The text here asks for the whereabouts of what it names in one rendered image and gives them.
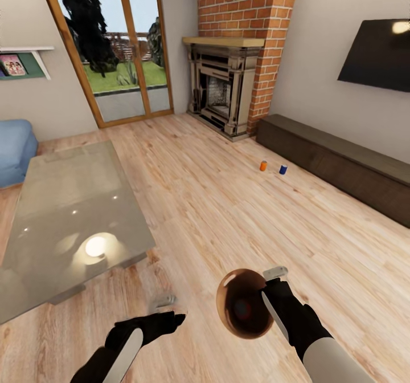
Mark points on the sofa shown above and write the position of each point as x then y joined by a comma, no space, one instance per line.
17,145

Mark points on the wall mounted tv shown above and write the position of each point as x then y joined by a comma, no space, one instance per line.
380,55

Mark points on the door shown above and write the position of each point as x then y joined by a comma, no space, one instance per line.
118,49

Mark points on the countertop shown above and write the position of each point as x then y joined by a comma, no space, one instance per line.
234,42

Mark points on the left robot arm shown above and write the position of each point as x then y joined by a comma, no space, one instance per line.
110,363

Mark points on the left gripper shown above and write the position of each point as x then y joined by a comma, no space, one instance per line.
165,323

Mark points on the shelf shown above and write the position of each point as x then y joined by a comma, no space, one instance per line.
30,59

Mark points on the trash can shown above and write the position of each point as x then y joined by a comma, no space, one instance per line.
244,285

